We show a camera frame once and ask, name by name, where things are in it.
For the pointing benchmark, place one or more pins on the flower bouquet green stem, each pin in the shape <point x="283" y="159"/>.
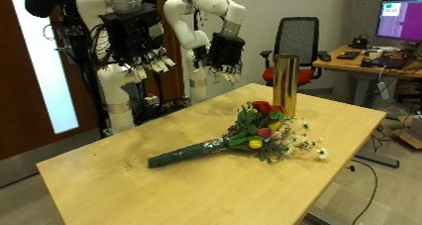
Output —
<point x="258" y="132"/>

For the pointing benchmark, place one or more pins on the computer monitor purple screen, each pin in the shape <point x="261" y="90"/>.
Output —
<point x="402" y="20"/>

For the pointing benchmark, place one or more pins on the brown door frosted glass panel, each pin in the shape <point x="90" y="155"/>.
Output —
<point x="21" y="102"/>

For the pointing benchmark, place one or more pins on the cardboard box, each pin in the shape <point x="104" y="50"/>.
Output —
<point x="409" y="132"/>

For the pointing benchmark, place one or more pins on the tall gold cylinder vase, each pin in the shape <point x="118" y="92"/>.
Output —
<point x="285" y="86"/>

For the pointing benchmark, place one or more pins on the black robot control equipment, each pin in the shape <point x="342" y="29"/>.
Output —
<point x="156" y="109"/>

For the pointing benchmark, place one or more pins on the black desk phone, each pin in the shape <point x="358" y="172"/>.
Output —
<point x="358" y="43"/>

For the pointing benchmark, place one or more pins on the wooden office desk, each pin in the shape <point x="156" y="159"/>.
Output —
<point x="347" y="64"/>

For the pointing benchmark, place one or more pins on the black computer mouse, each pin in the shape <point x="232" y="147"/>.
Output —
<point x="325" y="57"/>

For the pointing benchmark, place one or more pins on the grey table foot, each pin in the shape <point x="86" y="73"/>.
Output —
<point x="378" y="159"/>

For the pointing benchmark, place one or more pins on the black mesh chair red seat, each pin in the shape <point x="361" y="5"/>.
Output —
<point x="298" y="36"/>

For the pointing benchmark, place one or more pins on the white power strip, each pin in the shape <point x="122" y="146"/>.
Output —
<point x="383" y="90"/>

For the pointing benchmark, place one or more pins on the black keyboard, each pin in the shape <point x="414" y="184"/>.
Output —
<point x="349" y="55"/>

